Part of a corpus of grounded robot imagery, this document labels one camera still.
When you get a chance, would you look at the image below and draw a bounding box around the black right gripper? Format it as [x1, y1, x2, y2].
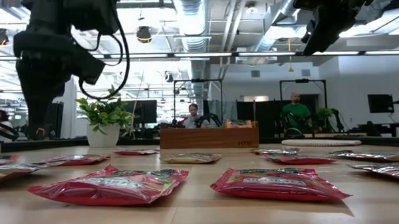
[300, 3, 360, 58]

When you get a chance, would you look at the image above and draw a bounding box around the orange tea packet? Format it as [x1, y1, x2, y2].
[224, 118, 254, 130]

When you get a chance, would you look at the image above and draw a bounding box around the red strawberry tea packet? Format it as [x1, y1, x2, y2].
[113, 148, 161, 158]
[209, 164, 353, 206]
[261, 152, 338, 167]
[26, 161, 191, 211]
[42, 153, 112, 168]

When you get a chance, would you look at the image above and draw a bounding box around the pink packet edge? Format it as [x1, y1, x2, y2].
[0, 154, 20, 167]

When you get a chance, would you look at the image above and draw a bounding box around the wooden three-compartment tea box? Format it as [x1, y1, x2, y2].
[159, 120, 261, 152]

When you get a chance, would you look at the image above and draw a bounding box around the yellow hanging pendant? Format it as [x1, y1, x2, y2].
[286, 39, 295, 73]

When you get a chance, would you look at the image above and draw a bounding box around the background green plant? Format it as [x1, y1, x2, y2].
[316, 106, 336, 128]

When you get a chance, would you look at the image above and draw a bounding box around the person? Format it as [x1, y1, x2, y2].
[280, 91, 313, 133]
[0, 108, 20, 143]
[182, 102, 209, 129]

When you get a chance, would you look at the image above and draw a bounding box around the long ceiling light strip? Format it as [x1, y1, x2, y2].
[0, 41, 399, 70]

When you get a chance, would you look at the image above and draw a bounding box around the black computer monitor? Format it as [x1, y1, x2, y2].
[124, 99, 159, 125]

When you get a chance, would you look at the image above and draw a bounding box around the green plant in white pot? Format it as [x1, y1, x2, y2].
[75, 84, 135, 150]

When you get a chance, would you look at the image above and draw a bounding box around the black tower cabinet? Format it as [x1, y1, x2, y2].
[49, 101, 66, 140]

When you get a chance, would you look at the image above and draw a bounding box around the silver smooth ventilation duct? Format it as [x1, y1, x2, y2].
[248, 0, 318, 55]

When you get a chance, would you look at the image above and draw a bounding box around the black background rig frame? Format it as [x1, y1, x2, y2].
[172, 77, 225, 124]
[279, 77, 329, 130]

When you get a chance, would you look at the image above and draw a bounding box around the black wall screen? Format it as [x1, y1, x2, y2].
[367, 92, 395, 114]

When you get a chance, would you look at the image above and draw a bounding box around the silver ribbed ventilation duct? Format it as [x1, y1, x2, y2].
[172, 0, 218, 104]

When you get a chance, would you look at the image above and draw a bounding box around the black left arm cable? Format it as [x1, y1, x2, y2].
[74, 0, 132, 101]

